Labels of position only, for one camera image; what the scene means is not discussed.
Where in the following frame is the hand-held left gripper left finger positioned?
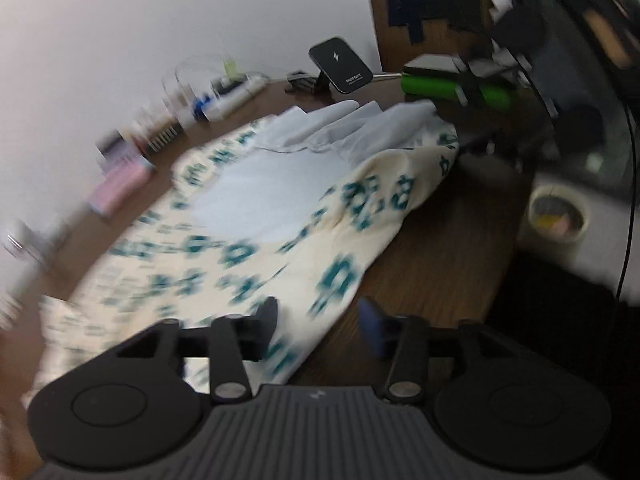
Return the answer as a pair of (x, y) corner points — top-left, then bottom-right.
(116, 296), (280, 403)

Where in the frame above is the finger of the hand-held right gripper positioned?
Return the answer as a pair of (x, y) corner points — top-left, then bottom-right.
(456, 126), (558, 157)
(434, 52), (531, 121)

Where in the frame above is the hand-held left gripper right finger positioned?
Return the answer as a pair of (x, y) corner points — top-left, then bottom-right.
(358, 296), (501, 403)

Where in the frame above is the cream green-flower garment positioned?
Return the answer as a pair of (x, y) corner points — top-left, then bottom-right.
(35, 100), (462, 397)

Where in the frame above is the pink and blue mesh garment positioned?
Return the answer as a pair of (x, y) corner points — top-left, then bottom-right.
(87, 162), (151, 216)

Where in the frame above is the green padded bar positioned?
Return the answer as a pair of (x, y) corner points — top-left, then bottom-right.
(402, 73), (514, 111)

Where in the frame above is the dark blue cloth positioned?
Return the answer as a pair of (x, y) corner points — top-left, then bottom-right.
(384, 0), (494, 44)

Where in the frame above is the black folding phone stand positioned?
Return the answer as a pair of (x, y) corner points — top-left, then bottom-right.
(284, 70), (336, 95)

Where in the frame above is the white power strip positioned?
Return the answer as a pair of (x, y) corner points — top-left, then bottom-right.
(199, 73), (269, 121)

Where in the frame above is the black wireless charger pad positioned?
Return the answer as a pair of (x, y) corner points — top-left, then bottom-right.
(308, 36), (375, 95)

